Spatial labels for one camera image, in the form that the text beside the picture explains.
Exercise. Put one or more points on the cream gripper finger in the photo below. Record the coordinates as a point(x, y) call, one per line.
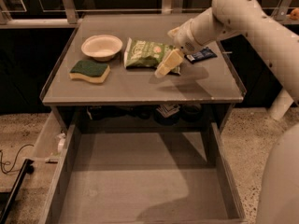
point(173, 33)
point(170, 61)

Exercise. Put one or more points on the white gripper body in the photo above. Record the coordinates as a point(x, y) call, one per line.
point(183, 41)

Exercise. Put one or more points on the green jalapeno chip bag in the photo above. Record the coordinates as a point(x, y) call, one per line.
point(145, 54)

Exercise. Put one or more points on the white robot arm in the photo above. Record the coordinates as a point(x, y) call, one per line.
point(278, 47)

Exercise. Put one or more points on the grey cabinet with counter top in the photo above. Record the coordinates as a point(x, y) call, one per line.
point(212, 81)

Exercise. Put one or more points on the open grey top drawer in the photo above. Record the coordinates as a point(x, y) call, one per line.
point(143, 178)

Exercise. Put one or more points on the dark blue snack packet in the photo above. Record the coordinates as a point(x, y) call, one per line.
point(201, 55)

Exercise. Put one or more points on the white paper bowl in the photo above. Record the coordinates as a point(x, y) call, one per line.
point(102, 48)

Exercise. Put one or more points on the green and yellow sponge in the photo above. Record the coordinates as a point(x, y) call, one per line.
point(92, 72)

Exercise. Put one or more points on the orange fruit on ledge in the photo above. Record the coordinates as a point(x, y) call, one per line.
point(295, 14)

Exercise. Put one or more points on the black stand leg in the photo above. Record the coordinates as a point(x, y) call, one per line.
point(7, 198)

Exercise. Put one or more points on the metal railing frame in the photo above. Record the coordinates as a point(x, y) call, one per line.
point(72, 10)

